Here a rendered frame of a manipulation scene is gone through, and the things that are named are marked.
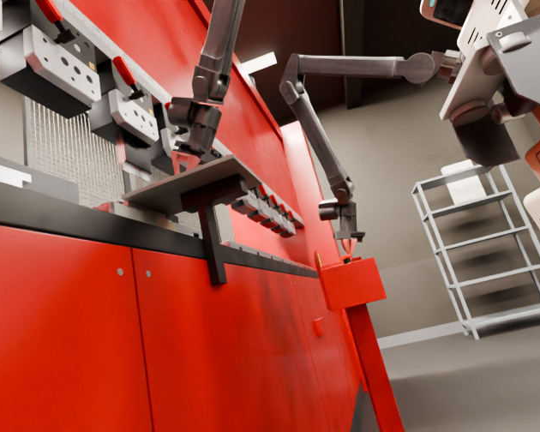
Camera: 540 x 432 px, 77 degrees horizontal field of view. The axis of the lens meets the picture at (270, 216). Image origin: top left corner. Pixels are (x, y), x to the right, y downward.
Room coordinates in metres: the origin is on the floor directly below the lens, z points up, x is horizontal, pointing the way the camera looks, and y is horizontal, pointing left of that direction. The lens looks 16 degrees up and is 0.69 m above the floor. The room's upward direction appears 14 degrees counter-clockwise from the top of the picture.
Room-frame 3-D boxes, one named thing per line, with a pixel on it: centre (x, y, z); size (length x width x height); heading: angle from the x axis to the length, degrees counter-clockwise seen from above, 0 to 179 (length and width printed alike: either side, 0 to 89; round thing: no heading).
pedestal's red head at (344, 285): (1.10, -0.19, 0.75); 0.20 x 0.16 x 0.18; 177
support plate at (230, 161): (0.71, 0.15, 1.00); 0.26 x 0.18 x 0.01; 76
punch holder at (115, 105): (0.73, 0.29, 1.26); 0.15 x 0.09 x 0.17; 166
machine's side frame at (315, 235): (3.00, -0.09, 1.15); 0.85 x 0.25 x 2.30; 76
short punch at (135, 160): (0.75, 0.29, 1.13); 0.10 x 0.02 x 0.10; 166
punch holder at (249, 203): (1.50, 0.10, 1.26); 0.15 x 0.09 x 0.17; 166
